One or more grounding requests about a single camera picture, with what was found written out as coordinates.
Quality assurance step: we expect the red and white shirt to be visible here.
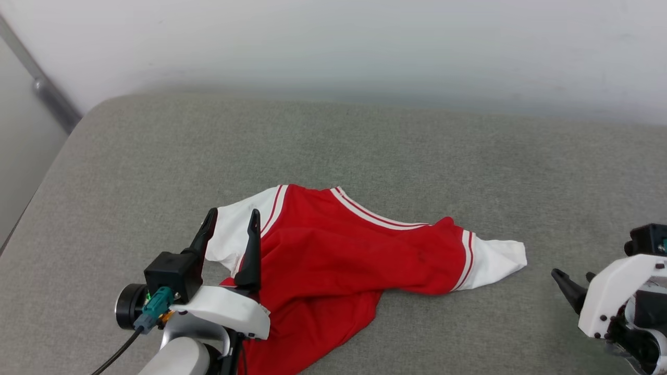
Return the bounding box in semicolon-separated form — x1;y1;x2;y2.
205;183;528;375

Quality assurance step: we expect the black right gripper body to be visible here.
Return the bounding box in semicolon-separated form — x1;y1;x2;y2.
604;289;667;375

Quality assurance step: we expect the grey fabric sofa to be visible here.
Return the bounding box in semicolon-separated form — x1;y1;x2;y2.
0;93;667;375

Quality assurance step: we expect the teal camera cable connector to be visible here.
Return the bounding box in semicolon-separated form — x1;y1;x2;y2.
133;286;175;335

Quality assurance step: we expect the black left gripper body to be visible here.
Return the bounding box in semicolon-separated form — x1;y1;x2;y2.
115;284;150;330

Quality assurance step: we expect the grey metal wall pipe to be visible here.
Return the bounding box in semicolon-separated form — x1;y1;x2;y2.
0;15;83;134

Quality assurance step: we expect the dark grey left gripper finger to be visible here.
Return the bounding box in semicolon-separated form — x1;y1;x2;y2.
234;208;262;293
181;207;219;286

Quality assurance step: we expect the black camera cable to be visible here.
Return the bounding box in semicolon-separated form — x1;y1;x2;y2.
90;328;142;375

